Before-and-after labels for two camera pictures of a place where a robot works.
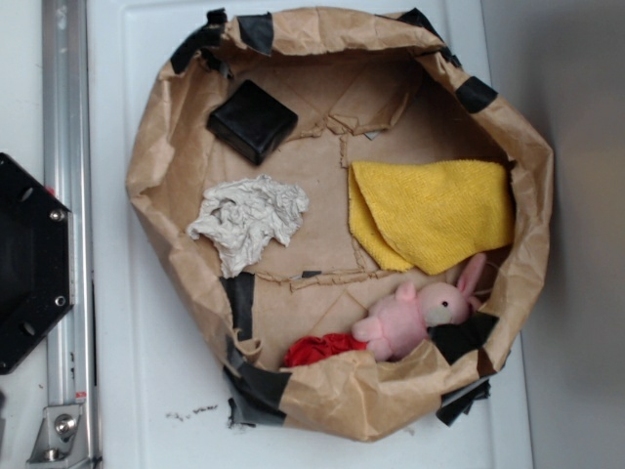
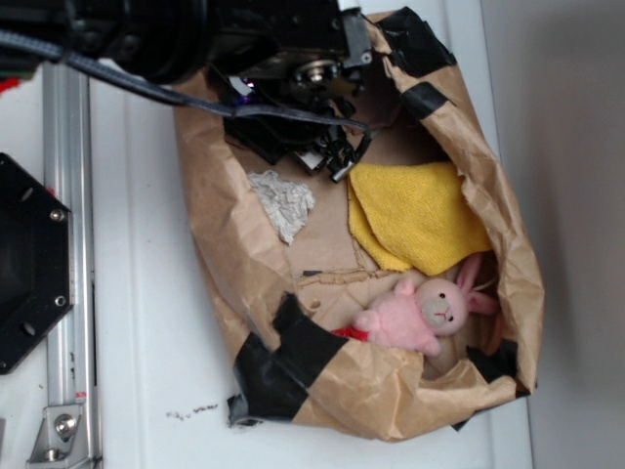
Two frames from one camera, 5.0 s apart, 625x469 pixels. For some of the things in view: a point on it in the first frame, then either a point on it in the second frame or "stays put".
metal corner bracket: (61, 437) stays put
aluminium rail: (71, 360) stays put
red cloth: (304, 349) → (351, 332)
